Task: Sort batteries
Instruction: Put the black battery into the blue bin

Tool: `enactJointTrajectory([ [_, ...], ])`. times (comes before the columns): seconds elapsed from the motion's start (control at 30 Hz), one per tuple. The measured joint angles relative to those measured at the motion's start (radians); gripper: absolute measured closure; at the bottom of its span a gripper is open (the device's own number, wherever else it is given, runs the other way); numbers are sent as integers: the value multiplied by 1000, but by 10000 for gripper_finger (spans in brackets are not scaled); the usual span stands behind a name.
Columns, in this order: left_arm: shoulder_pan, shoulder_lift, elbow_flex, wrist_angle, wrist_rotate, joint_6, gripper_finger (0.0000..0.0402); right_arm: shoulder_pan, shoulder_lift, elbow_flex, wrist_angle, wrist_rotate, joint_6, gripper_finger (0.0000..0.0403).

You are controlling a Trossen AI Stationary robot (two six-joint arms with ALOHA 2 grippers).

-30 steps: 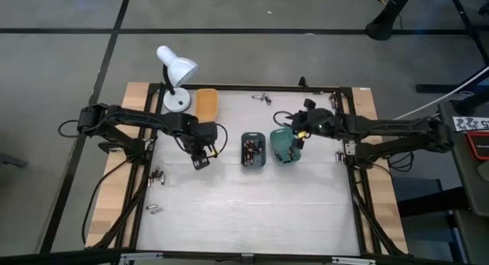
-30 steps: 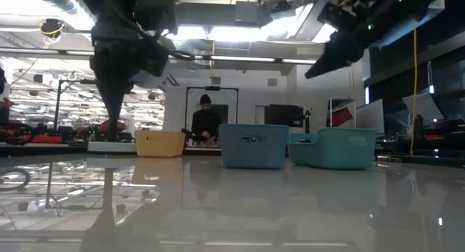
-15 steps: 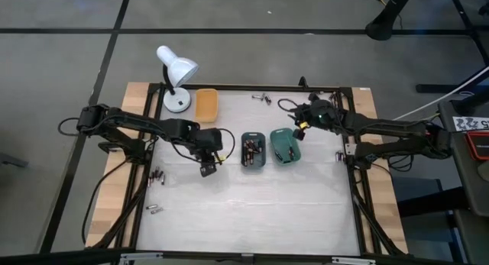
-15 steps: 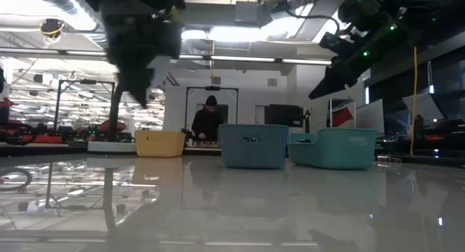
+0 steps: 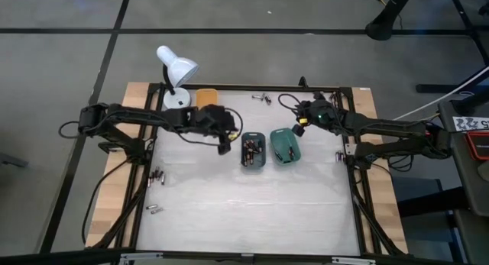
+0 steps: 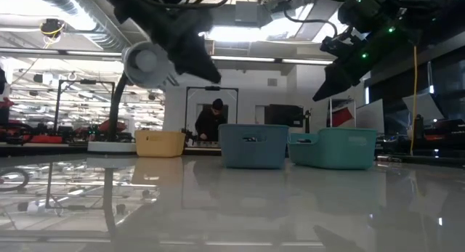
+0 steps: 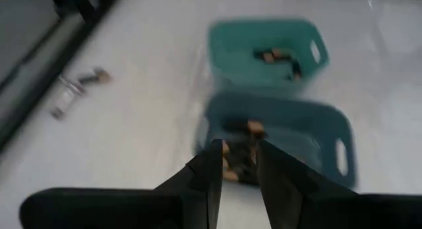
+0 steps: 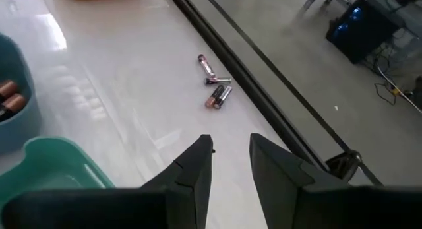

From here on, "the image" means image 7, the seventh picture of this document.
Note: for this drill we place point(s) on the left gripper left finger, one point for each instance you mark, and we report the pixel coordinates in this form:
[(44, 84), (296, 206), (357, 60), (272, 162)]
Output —
[(184, 202)]

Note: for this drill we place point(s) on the blue plastic bin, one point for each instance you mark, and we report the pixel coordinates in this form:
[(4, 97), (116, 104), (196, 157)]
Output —
[(296, 123)]

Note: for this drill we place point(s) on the black copper-top battery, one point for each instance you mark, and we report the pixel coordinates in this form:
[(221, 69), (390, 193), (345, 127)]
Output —
[(270, 55), (240, 153), (244, 128), (293, 69), (94, 77), (240, 176)]

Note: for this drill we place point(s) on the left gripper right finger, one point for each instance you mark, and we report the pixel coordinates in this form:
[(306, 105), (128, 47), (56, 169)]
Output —
[(296, 202)]

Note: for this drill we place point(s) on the thin silver red battery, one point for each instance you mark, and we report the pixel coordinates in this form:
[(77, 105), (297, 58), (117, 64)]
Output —
[(72, 85), (63, 105)]

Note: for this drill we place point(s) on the green plastic bin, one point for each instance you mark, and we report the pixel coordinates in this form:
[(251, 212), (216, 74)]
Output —
[(237, 41)]

